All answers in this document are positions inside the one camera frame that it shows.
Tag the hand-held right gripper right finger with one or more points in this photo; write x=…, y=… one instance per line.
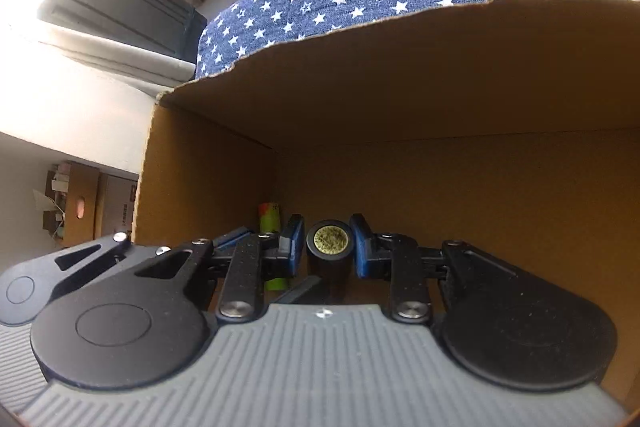
x=361, y=252

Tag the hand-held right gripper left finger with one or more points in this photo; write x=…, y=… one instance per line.
x=292, y=247

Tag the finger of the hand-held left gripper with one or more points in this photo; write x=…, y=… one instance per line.
x=232, y=238

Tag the black tube with gold cap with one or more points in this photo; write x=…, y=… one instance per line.
x=330, y=267

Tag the brown cardboard box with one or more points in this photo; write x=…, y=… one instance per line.
x=400, y=107

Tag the green tube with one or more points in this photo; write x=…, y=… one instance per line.
x=267, y=219

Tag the open brown storage carton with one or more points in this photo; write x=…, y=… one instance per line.
x=75, y=197

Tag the printed brown carton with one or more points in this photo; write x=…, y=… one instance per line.
x=117, y=207

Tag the grey plastic panel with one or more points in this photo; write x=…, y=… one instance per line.
x=115, y=2

